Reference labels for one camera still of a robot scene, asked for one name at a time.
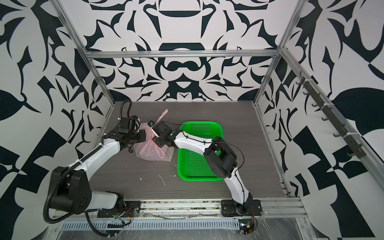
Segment pink plastic bag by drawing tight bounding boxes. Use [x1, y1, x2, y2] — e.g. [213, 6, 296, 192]
[134, 122, 175, 162]

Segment green plastic basket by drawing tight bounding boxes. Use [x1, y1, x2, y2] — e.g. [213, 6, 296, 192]
[177, 121, 224, 182]

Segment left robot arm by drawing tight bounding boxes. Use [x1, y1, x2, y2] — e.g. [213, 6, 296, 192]
[43, 116, 146, 224]

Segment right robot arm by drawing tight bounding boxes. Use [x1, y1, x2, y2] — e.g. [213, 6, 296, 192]
[148, 121, 253, 213]

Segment small circuit board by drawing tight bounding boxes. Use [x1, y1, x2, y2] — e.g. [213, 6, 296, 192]
[239, 218, 258, 235]

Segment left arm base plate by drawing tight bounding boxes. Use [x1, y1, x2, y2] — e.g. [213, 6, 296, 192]
[97, 201, 142, 218]

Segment white slotted cable duct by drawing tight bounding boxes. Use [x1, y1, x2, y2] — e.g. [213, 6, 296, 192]
[59, 218, 241, 231]

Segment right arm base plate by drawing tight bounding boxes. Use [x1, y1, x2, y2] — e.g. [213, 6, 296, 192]
[221, 200, 263, 217]

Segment black left base cable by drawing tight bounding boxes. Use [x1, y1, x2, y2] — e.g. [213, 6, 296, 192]
[83, 209, 132, 238]

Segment aluminium front rail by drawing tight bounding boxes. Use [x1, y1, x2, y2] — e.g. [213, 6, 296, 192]
[50, 197, 308, 221]

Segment black wall hook rail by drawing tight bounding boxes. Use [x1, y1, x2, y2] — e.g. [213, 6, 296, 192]
[297, 72, 367, 159]

